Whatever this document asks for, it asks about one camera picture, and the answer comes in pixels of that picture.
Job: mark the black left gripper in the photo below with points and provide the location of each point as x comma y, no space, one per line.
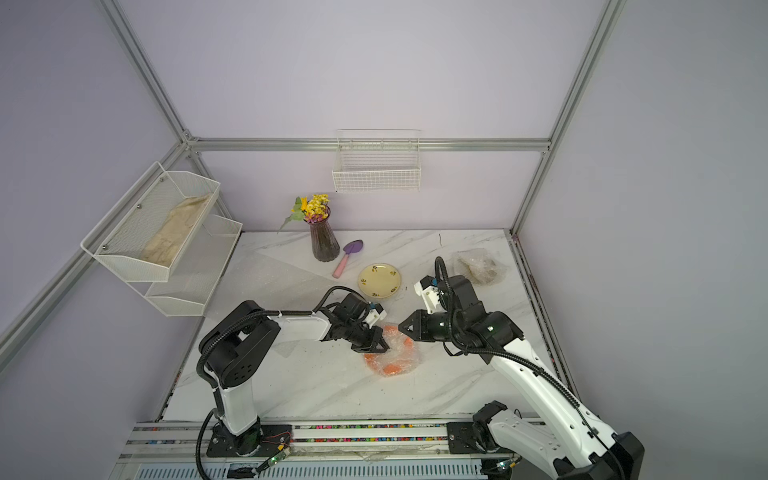
375,337

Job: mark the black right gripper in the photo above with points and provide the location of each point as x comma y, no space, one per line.
418,329

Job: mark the orange dinner plate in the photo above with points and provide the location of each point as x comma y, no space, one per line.
396,360

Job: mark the clear bubble wrap sheet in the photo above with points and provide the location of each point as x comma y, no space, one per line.
271,283
477,251
396,354

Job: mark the yellow patterned dinner plate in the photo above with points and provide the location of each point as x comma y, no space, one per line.
481,268

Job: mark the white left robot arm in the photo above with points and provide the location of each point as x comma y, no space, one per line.
232,352

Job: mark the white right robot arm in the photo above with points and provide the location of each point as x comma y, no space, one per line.
576,443

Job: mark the cream floral dinner plate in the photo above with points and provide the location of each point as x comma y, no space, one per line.
379,281

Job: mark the yellow artificial flowers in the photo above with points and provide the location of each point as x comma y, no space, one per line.
310,210

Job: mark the beige cloth in shelf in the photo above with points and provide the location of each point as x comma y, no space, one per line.
166,244

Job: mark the white mesh two-tier shelf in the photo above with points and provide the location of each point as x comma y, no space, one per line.
185,288

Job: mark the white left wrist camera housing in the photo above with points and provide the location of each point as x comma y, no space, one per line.
376,313

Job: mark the white wire wall basket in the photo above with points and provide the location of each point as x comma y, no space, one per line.
377,160

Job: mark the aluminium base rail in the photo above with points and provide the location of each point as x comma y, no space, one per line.
393,449

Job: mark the aluminium frame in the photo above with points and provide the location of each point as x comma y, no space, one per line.
300,79

